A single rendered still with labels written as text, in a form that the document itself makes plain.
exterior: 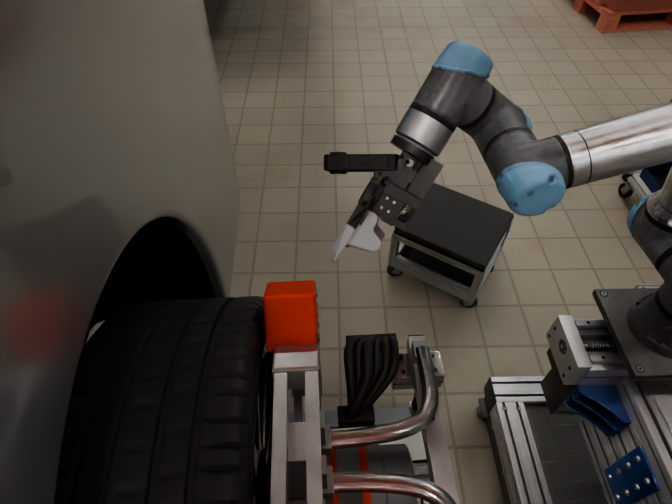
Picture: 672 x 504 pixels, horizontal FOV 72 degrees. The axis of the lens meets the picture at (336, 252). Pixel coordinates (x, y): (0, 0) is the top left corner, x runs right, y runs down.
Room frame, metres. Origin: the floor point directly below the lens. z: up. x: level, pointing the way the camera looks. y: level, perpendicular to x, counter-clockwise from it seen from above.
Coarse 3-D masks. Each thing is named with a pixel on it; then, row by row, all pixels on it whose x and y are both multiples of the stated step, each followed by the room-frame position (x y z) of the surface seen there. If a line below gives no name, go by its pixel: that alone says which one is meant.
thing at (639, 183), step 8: (648, 168) 1.86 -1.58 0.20; (656, 168) 1.87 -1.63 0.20; (664, 168) 1.87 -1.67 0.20; (624, 176) 1.89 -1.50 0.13; (632, 176) 1.87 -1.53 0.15; (640, 176) 1.86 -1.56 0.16; (648, 176) 1.81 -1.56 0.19; (656, 176) 1.82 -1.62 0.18; (664, 176) 1.82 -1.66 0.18; (624, 184) 1.89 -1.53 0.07; (632, 184) 1.82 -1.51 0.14; (640, 184) 1.80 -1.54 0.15; (648, 184) 1.78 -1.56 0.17; (656, 184) 1.74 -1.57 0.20; (624, 192) 1.86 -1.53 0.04; (632, 192) 1.85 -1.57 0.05; (640, 192) 1.75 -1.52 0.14; (648, 192) 1.74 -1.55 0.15
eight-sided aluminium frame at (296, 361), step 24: (288, 360) 0.31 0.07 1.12; (312, 360) 0.31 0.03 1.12; (288, 384) 0.28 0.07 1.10; (312, 384) 0.27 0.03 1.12; (288, 408) 0.25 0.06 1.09; (312, 408) 0.24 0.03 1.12; (312, 432) 0.21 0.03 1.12; (312, 456) 0.18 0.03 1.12; (288, 480) 0.16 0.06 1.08; (312, 480) 0.15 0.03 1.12
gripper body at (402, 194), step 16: (400, 144) 0.56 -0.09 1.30; (400, 160) 0.55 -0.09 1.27; (416, 160) 0.55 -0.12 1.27; (432, 160) 0.54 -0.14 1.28; (384, 176) 0.54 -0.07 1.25; (400, 176) 0.54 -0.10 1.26; (416, 176) 0.53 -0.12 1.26; (432, 176) 0.53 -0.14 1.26; (384, 192) 0.52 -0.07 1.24; (400, 192) 0.51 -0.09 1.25; (416, 192) 0.52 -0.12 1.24; (384, 208) 0.50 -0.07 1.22; (400, 208) 0.49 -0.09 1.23; (416, 208) 0.49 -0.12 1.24; (400, 224) 0.48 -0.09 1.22
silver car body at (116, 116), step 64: (0, 0) 0.37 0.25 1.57; (64, 0) 0.46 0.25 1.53; (128, 0) 0.62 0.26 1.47; (192, 0) 0.97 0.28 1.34; (0, 64) 0.32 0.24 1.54; (64, 64) 0.41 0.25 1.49; (128, 64) 0.55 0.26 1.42; (192, 64) 0.85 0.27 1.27; (0, 128) 0.29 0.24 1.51; (64, 128) 0.36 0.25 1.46; (128, 128) 0.48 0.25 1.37; (192, 128) 0.74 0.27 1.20; (0, 192) 0.25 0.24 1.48; (64, 192) 0.31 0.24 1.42; (128, 192) 0.42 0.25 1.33; (192, 192) 0.64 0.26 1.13; (0, 256) 0.21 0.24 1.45; (64, 256) 0.27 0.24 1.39; (0, 320) 0.18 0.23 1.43; (64, 320) 0.22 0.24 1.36; (0, 384) 0.14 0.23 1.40; (64, 384) 0.18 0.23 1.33; (0, 448) 0.11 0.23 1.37
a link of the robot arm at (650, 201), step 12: (660, 192) 0.70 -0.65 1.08; (636, 204) 0.74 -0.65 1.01; (648, 204) 0.70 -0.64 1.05; (660, 204) 0.68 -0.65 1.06; (636, 216) 0.72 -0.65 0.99; (648, 216) 0.68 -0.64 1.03; (660, 216) 0.66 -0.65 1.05; (636, 228) 0.70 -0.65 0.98; (648, 228) 0.67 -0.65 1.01; (660, 228) 0.65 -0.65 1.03; (636, 240) 0.69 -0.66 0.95; (648, 240) 0.66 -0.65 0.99; (660, 240) 0.64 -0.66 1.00; (648, 252) 0.64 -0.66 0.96; (660, 252) 0.62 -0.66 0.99
